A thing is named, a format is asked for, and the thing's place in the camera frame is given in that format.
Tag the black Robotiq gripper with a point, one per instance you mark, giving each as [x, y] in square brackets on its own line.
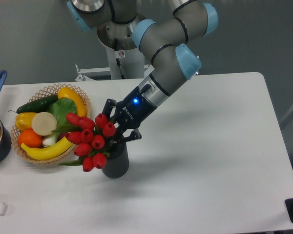
[129, 114]

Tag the red tulip bouquet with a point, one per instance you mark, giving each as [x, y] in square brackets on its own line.
[94, 139]

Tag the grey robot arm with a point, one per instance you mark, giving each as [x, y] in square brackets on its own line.
[121, 28]

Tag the dark grey ribbed vase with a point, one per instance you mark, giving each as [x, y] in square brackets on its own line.
[118, 162]

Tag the green bok choy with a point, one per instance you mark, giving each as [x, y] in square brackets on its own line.
[59, 110]

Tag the yellow squash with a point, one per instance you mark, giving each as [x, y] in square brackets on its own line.
[66, 92]

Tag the woven wicker basket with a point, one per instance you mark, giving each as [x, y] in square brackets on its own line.
[48, 91]

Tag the beige round disc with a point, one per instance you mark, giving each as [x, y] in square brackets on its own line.
[43, 123]

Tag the green cucumber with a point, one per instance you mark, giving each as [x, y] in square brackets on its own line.
[37, 106]

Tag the yellow banana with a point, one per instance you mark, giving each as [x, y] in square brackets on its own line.
[50, 152]

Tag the orange fruit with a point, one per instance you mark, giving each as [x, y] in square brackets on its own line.
[30, 139]

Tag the yellow bell pepper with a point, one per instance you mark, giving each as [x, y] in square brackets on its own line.
[23, 121]

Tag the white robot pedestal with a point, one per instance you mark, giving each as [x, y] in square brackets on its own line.
[123, 64]

